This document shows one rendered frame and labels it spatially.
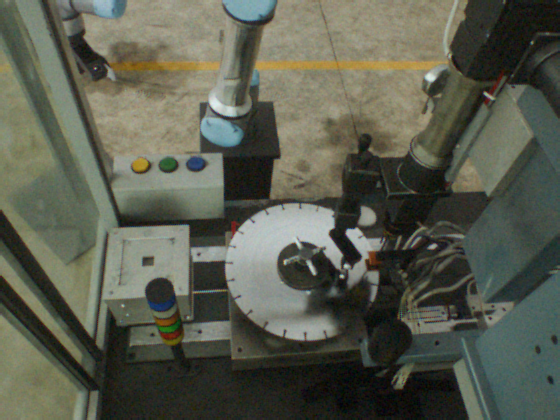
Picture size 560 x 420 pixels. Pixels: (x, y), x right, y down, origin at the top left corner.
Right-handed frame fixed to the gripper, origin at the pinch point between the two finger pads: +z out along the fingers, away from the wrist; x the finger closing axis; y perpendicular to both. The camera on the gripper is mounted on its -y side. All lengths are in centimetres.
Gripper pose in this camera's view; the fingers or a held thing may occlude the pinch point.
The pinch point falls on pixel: (93, 94)
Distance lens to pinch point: 145.5
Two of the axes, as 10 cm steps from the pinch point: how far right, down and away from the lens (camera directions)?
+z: -0.7, 5.8, 8.1
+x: -7.0, 5.5, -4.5
